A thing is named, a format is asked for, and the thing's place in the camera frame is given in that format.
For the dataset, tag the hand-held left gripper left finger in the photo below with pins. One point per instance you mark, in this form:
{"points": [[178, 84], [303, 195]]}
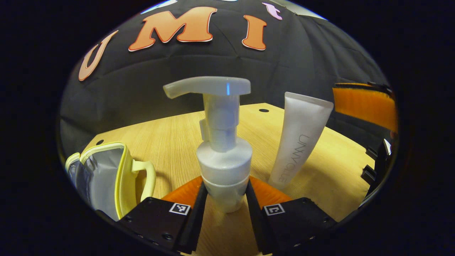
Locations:
{"points": [[197, 217]]}

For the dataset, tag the white pump bottle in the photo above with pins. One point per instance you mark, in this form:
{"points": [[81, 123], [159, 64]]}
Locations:
{"points": [[224, 167]]}

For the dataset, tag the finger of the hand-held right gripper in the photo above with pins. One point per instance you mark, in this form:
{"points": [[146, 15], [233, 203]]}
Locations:
{"points": [[366, 103]]}

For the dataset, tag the pale yellow suitcase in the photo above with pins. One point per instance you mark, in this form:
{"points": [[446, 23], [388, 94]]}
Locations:
{"points": [[106, 177]]}

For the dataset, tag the black backdrop cloth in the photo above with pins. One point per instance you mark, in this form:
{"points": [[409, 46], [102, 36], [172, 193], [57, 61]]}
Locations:
{"points": [[284, 53]]}

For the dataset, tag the white squeeze tube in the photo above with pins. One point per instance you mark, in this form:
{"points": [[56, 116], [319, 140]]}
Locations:
{"points": [[298, 142]]}

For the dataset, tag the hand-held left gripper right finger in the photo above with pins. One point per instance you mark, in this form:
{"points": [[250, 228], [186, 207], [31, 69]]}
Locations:
{"points": [[254, 217]]}

